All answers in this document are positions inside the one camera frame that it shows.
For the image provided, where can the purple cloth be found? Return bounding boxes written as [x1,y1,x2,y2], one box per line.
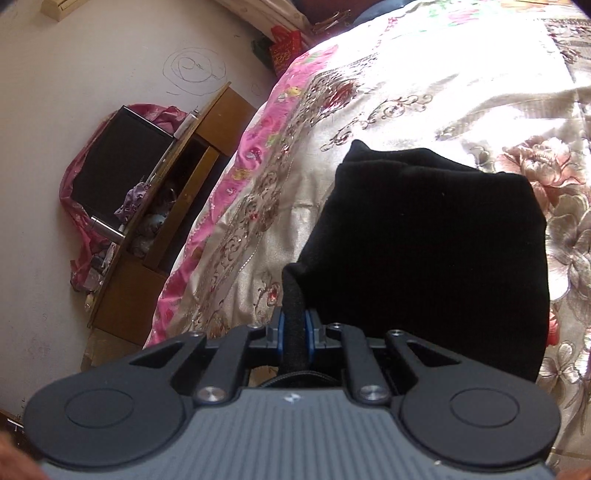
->
[114,182,154,223]

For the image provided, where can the floral satin bedspread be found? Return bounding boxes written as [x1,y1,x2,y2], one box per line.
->
[142,0,591,467]

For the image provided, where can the beige patterned curtain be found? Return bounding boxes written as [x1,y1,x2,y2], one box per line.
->
[217,0,311,34]

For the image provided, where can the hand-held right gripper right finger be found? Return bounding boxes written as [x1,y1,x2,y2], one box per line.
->
[305,310,462,405]

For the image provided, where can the black pants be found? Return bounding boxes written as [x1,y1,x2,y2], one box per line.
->
[281,138,551,385]

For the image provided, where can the wooden desk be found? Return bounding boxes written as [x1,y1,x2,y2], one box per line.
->
[85,82,259,348]

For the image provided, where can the beige wall box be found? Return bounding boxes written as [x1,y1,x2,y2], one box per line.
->
[41,0,80,23]

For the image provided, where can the pink cloth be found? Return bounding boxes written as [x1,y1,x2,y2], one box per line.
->
[59,104,191,294]

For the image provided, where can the red gift bag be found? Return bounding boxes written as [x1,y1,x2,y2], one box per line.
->
[270,25,308,75]

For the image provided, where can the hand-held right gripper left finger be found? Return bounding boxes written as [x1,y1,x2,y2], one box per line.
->
[129,310,283,404]

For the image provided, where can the black monitor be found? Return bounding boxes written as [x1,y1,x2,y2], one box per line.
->
[69,105,186,223]

